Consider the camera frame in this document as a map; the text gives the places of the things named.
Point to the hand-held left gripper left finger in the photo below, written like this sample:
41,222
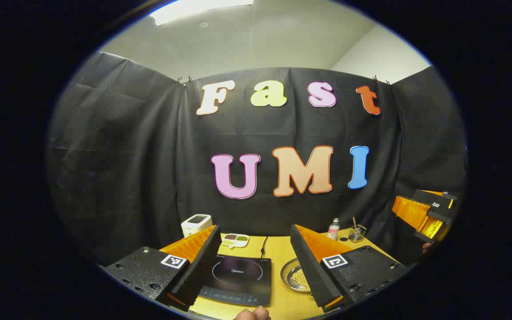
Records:
202,262

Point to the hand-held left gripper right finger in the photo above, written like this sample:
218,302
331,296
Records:
311,266

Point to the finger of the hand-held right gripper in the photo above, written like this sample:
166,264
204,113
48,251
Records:
434,199
434,229

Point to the black induction cooktop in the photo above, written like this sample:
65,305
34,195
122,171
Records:
238,278

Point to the heap of soybeans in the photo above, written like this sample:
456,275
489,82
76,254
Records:
301,279

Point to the white toaster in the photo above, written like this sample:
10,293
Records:
196,224

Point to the white divided dish with beans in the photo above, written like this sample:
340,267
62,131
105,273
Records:
235,240

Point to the clear bottle with pink label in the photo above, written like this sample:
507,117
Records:
333,230

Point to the black backdrop cloth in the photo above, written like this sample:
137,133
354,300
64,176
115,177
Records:
127,155

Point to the ceiling light panel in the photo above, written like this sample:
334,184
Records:
198,10

